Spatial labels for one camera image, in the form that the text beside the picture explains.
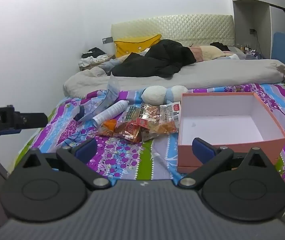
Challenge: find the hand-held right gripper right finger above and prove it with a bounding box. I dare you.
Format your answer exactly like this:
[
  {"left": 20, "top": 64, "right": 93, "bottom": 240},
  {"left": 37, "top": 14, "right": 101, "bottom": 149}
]
[{"left": 178, "top": 137, "right": 268, "bottom": 189}]

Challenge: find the orange snack packet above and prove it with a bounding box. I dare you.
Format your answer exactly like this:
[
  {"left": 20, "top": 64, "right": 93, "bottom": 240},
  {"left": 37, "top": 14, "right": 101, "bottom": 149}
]
[{"left": 96, "top": 119, "right": 119, "bottom": 137}]

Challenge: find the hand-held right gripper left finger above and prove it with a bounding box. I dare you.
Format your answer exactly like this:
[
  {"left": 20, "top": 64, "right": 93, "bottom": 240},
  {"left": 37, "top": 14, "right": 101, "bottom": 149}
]
[{"left": 20, "top": 137, "right": 110, "bottom": 191}]

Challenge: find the grey blue garment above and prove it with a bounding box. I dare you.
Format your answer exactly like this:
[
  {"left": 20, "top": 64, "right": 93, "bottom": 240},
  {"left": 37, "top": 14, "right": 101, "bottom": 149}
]
[{"left": 99, "top": 55, "right": 133, "bottom": 75}]

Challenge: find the pink cardboard box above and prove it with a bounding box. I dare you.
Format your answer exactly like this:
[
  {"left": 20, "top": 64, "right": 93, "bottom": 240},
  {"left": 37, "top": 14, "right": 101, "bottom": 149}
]
[{"left": 177, "top": 92, "right": 285, "bottom": 174}]

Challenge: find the white and blue plush toy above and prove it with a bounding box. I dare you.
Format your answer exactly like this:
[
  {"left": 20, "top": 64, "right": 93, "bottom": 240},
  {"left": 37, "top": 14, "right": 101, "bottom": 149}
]
[{"left": 141, "top": 85, "right": 188, "bottom": 105}]

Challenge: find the small black garment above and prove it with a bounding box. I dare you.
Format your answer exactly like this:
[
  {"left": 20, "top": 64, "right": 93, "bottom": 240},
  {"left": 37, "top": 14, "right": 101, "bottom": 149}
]
[{"left": 210, "top": 42, "right": 230, "bottom": 52}]

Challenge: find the white spray can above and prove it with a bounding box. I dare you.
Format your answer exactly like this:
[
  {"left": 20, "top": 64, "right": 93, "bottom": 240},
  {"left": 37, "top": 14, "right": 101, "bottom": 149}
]
[{"left": 92, "top": 100, "right": 130, "bottom": 126}]

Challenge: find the clear bottle with blue cap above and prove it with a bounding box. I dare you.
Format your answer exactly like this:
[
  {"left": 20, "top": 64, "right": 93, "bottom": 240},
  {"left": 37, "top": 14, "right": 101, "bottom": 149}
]
[{"left": 73, "top": 97, "right": 108, "bottom": 122}]

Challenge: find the yellow pillow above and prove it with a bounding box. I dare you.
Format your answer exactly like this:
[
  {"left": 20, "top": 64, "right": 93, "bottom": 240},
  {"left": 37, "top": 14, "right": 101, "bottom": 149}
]
[{"left": 114, "top": 34, "right": 162, "bottom": 58}]

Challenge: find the row of small bottles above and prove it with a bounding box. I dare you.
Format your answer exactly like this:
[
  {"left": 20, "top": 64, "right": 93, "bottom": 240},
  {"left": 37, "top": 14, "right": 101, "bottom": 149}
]
[{"left": 239, "top": 44, "right": 263, "bottom": 57}]

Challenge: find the pile of clothes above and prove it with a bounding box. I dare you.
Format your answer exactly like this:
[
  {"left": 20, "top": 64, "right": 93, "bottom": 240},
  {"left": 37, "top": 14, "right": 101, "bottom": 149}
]
[{"left": 80, "top": 47, "right": 108, "bottom": 68}]

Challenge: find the black jacket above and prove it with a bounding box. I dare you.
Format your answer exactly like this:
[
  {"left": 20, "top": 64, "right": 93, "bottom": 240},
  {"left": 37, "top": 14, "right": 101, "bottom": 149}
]
[{"left": 110, "top": 39, "right": 197, "bottom": 78}]

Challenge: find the purple floral printed bedsheet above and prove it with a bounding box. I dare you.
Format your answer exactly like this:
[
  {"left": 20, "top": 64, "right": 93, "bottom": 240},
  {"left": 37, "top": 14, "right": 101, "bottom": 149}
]
[{"left": 14, "top": 82, "right": 285, "bottom": 210}]

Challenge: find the wooden nightstand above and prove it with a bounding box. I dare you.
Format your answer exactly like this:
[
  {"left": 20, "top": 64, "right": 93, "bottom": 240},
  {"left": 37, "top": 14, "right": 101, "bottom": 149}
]
[{"left": 79, "top": 54, "right": 115, "bottom": 72}]

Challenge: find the clear packet with white label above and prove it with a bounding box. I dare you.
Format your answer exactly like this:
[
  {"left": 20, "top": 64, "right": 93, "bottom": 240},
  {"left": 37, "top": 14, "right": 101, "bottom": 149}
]
[{"left": 159, "top": 102, "right": 181, "bottom": 124}]

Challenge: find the shiny brown snack packet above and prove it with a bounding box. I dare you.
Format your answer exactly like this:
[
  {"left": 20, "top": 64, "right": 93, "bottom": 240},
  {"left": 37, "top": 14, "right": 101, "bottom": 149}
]
[{"left": 141, "top": 103, "right": 161, "bottom": 124}]

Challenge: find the beige and pink pillow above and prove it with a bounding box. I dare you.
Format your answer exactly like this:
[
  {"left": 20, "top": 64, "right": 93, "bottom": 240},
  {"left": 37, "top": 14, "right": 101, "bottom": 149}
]
[{"left": 190, "top": 45, "right": 233, "bottom": 62}]

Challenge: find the cream quilted headboard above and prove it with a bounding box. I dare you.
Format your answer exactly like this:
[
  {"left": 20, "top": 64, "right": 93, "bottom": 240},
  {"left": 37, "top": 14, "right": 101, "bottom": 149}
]
[{"left": 111, "top": 14, "right": 234, "bottom": 55}]

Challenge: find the green label snack packet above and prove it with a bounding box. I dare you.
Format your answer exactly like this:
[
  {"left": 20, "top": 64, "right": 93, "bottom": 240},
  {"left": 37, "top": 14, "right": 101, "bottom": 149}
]
[{"left": 121, "top": 104, "right": 145, "bottom": 124}]

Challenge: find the brown sticks packet red label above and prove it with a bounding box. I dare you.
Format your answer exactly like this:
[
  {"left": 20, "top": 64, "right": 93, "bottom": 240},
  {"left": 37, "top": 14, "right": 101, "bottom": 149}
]
[{"left": 114, "top": 120, "right": 145, "bottom": 143}]

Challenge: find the clear packet of orange chips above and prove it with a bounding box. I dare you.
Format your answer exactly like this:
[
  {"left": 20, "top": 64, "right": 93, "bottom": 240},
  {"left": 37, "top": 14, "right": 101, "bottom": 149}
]
[{"left": 141, "top": 120, "right": 179, "bottom": 142}]

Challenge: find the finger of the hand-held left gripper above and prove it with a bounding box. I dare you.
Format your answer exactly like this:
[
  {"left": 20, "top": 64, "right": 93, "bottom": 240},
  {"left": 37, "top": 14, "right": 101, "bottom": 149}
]
[{"left": 20, "top": 113, "right": 49, "bottom": 131}]

